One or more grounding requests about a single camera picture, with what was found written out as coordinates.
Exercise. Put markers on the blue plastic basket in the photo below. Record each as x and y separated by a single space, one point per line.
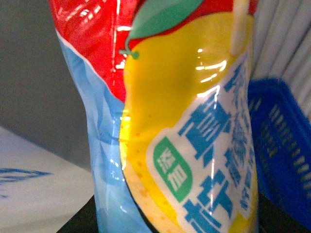
282 144

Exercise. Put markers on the white chest freezer blue trim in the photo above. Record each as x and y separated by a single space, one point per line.
39 191

